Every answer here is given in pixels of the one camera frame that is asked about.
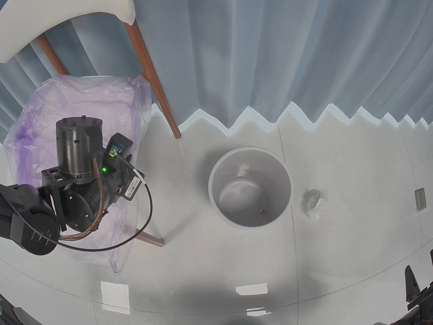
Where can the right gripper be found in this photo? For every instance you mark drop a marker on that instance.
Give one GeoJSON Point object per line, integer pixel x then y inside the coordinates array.
{"type": "Point", "coordinates": [423, 317]}

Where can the crumpled white paper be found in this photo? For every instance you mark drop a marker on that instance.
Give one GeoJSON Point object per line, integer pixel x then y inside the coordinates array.
{"type": "Point", "coordinates": [314, 205]}

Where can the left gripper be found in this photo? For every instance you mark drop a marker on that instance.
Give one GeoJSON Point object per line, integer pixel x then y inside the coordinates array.
{"type": "Point", "coordinates": [116, 185]}

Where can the blue-grey curtain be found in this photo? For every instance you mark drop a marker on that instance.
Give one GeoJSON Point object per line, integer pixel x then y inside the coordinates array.
{"type": "Point", "coordinates": [270, 46]}

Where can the cream padded wooden chair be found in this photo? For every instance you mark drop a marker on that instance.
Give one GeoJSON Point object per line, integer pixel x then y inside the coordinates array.
{"type": "Point", "coordinates": [50, 5]}

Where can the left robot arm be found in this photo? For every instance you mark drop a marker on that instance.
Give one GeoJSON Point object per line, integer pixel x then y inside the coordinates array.
{"type": "Point", "coordinates": [77, 147]}

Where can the white trash bin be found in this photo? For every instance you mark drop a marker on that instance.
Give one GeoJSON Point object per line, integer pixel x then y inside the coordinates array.
{"type": "Point", "coordinates": [248, 188]}

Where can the purple plastic bag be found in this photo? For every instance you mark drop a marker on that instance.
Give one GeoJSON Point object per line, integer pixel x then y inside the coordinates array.
{"type": "Point", "coordinates": [50, 107]}

